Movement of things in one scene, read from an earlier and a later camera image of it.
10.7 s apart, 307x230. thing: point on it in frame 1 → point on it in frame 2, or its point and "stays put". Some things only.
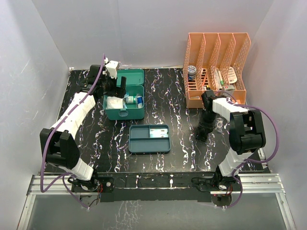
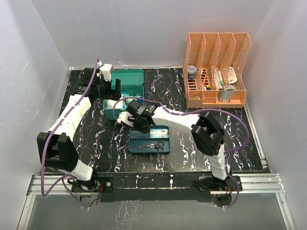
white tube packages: (218, 79) stays put
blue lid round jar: (191, 72) stays put
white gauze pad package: (114, 103) stays put
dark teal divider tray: (149, 139) stays put
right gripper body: (207, 120) → (140, 127)
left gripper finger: (123, 86) → (118, 90)
